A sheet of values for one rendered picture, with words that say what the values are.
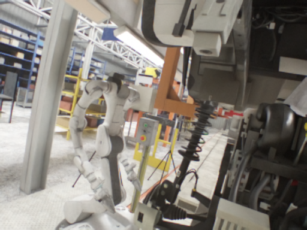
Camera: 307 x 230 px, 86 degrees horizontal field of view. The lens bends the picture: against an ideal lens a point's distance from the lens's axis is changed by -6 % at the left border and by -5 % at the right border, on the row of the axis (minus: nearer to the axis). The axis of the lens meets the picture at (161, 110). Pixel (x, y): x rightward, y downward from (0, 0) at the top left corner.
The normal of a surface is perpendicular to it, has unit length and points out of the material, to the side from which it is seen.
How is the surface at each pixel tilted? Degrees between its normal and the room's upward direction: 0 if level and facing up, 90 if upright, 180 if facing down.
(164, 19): 90
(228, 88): 90
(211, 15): 57
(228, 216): 106
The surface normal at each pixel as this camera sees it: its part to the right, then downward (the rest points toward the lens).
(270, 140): -0.75, 0.31
